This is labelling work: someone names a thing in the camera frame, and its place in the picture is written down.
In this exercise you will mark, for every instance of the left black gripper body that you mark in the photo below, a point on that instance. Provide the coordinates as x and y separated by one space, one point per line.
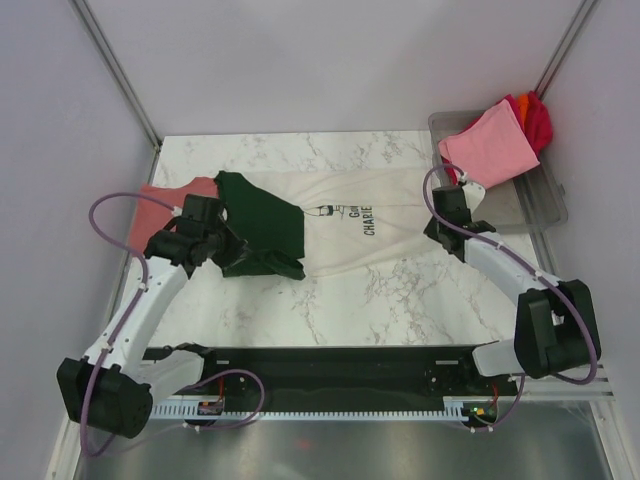
225 245

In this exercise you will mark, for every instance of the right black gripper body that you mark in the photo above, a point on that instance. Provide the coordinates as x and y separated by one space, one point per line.
433 229

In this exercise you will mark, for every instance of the white and green t-shirt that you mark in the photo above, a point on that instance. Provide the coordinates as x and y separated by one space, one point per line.
312 224

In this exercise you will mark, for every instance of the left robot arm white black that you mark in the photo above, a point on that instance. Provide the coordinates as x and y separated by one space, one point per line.
110 388

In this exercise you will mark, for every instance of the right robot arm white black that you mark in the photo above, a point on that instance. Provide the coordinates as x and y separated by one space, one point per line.
555 328

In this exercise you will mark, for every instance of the folded salmon red t-shirt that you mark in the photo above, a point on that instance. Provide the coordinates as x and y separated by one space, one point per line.
150 217

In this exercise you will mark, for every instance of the clear grey plastic bin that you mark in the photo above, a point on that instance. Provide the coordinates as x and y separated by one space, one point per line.
533 200

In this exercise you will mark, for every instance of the pink t-shirt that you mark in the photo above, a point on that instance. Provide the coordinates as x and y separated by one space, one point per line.
494 149

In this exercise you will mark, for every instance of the orange t-shirt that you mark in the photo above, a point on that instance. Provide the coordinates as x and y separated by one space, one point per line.
523 105

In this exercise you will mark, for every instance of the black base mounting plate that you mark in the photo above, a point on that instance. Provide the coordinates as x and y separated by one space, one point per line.
346 378

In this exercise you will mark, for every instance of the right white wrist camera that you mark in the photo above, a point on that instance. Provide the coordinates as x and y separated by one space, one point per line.
474 192

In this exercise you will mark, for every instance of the aluminium extrusion rail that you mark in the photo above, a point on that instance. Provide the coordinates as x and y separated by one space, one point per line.
553 389

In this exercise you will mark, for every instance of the white slotted cable duct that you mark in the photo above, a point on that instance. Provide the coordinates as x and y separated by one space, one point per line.
208 408

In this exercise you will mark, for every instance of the left aluminium frame post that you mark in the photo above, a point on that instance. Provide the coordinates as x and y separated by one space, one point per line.
91 24

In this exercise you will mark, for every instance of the aluminium frame post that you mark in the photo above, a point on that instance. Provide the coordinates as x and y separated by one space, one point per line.
578 23
91 24

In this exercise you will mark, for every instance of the right aluminium frame post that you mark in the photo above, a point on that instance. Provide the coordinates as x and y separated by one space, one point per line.
578 23

